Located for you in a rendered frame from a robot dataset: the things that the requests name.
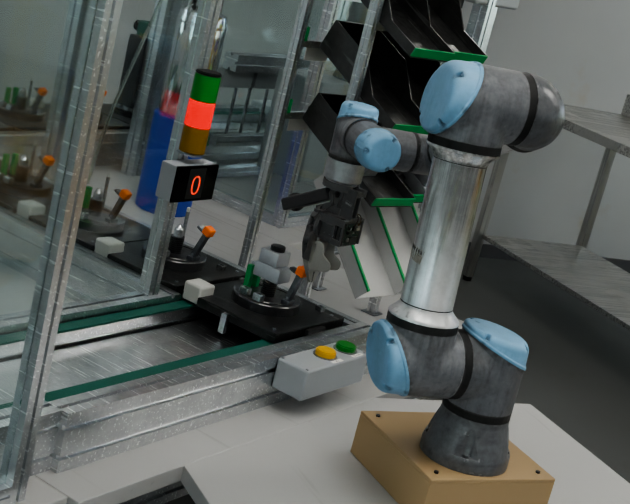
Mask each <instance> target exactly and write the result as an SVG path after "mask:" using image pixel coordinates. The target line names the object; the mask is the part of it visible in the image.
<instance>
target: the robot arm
mask: <svg viewBox="0 0 630 504"><path fill-rule="evenodd" d="M419 111H420V113H421V114H420V116H419V118H420V123H421V126H422V127H423V129H424V130H426V131H427V132H428V133H429V134H428V135H426V134H420V133H415V132H408V131H403V130H397V129H391V128H385V127H381V126H379V125H377V124H378V116H379V110H378V109H377V108H376V107H374V106H372V105H369V104H366V103H362V102H357V101H344V102H343V103H342V104H341V107H340V111H339V114H338V116H337V118H336V120H337V121H336V125H335V129H334V133H333V138H332V142H331V146H330V150H329V154H328V157H327V161H326V165H325V169H324V173H323V174H324V178H323V182H322V184H323V185H324V186H326V187H325V188H321V189H317V190H313V191H309V192H305V193H301V194H300V193H292V194H290V195H289V196H288V197H285V198H282V199H281V203H282V208H283V210H292V211H300V210H301V209H302V208H303V207H306V206H310V205H314V204H318V203H322V202H326V201H330V202H327V203H323V204H319V205H316V208H314V211H313V212H312V213H311V215H310V218H309V220H308V223H307V225H306V230H305V233H304V236H303V241H302V258H303V264H304V269H305V273H306V277H307V281H308V282H310V283H311V282H313V281H314V280H315V278H316V277H317V275H318V273H319V272H328V271H329V270H338V269H339V268H340V266H341V262H340V260H339V259H338V258H337V257H336V255H335V253H334V252H335V247H336V246H337V247H343V246H350V245H355V244H359V240H360V236H361V232H362V228H363V224H364V221H365V219H363V218H362V217H361V215H360V214H358V215H359V216H360V217H359V216H358V215H357V213H358V209H359V205H360V201H361V198H366V195H367V190H364V189H362V188H359V186H360V185H359V184H361V182H362V178H363V174H364V171H365V168H367V169H369V170H372V171H374V172H386V171H388V170H395V171H401V172H408V173H415V174H421V175H427V176H429V177H428V181H427V185H426V190H425V194H424V198H423V203H422V207H421V211H420V216H419V220H418V224H417V229H416V233H415V237H414V241H413V246H412V250H411V254H410V259H409V263H408V268H407V272H406V276H405V280H404V285H403V289H402V293H401V298H400V299H399V300H398V301H396V302H394V303H393V304H391V305H390V306H389V308H388V312H387V316H386V320H385V319H380V320H377V321H375V322H374V323H373V324H372V326H371V327H370V329H369V332H368V336H367V342H366V359H367V366H368V371H369V374H370V377H371V379H372V381H373V383H374V385H375V386H376V387H377V388H378V389H379V390H380V391H382V392H385V393H390V394H397V395H400V396H403V397H405V396H418V397H430V398H441V399H443V400H442V403H441V405H440V407H439V408H438V410H437V411H436V413H435V414H434V416H433V417H432V419H431V420H430V422H429V424H428V425H427V426H426V428H425V429H424V431H423V433H422V437H421V441H420V448H421V450H422V451H423V453H424V454H425V455H426V456H428V457H429V458H430V459H431V460H433V461H434V462H436V463H438V464H440V465H442V466H444V467H446V468H448V469H451V470H454V471H457V472H460V473H463V474H468V475H473V476H480V477H493V476H498V475H501V474H503V473H504V472H505V471H506V470H507V466H508V463H509V459H510V451H509V449H508V446H509V422H510V418H511V414H512V411H513V408H514V404H515V401H516V398H517V394H518V391H519V387H520V384H521V380H522V377H523V374H524V371H526V362H527V358H528V354H529V347H528V345H527V343H526V341H525V340H524V339H523V338H522V337H520V336H519V335H517V334H516V333H514V332H513V331H511V330H509V329H507V328H505V327H503V326H500V325H498V324H496V323H493V322H490V321H487V320H483V319H479V318H467V319H465V321H464V323H462V329H458V327H459V321H458V319H457V318H456V316H455V315H454V313H453V307H454V303H455V299H456V295H457V291H458V287H459V283H460V278H461V274H462V270H463V266H464V262H465V258H466V254H467V249H468V245H469V241H470V237H471V233H472V229H473V225H474V220H475V216H476V212H477V208H478V204H479V200H480V196H481V191H482V187H483V183H484V179H485V175H486V171H487V167H488V166H489V164H491V163H492V162H494V161H496V160H497V159H499V158H500V155H502V154H505V153H508V152H511V151H516V152H519V153H528V152H532V151H535V150H538V149H541V148H543V147H545V146H547V145H549V144H550V143H552V142H553V141H554V140H555V139H556V138H557V136H558V135H559V134H560V132H561V130H562V128H563V125H564V121H565V106H564V103H563V99H562V97H561V95H560V93H559V92H558V91H557V89H556V88H555V87H554V86H553V85H552V84H551V83H550V82H549V81H547V80H546V79H545V78H542V77H540V76H538V75H536V74H532V73H527V72H520V71H515V70H510V69H505V68H500V67H495V66H490V65H485V64H481V63H480V62H477V61H470V62H468V61H462V60H451V61H448V62H446V63H444V64H442V65H441V66H440V67H439V68H438V69H437V70H436V71H435V72H434V73H433V75H432V76H431V78H430V79H429V81H428V83H427V85H426V87H425V89H424V92H423V95H422V99H421V103H420V109H419ZM359 230H360V231H359ZM317 237H318V238H319V239H318V240H317Z"/></svg>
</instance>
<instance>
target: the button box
mask: <svg viewBox="0 0 630 504"><path fill-rule="evenodd" d="M324 346H327V347H330V348H332V349H334V350H335V351H336V357H335V358H334V359H327V358H323V357H320V356H318V355H317V354H316V353H315V350H316V348H313V349H309V350H306V351H302V352H298V353H295V354H291V355H287V356H284V357H280V358H279V359H278V362H277V366H276V370H275V374H274V378H273V382H272V387H273V388H275V389H277V390H279V391H281V392H283V393H285V394H287V395H289V396H291V397H293V398H295V399H297V400H299V401H302V400H305V399H309V398H312V397H315V396H318V395H321V394H324V393H327V392H330V391H333V390H336V389H339V388H342V387H345V386H348V385H351V384H354V383H357V382H360V381H361V380H362V377H363V373H364V369H365V365H366V362H367V359H366V352H363V351H361V350H359V349H357V348H356V351H355V352H354V353H346V352H342V351H340V350H338V349H337V348H336V347H335V346H336V342H335V343H331V344H328V345H324Z"/></svg>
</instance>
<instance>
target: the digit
mask: <svg viewBox="0 0 630 504"><path fill-rule="evenodd" d="M206 171H207V168H200V169H191V171H190V175H189V180H188V185H187V189H186V194H185V198H184V199H194V198H201V194H202V189H203V185H204V180H205V176H206Z"/></svg>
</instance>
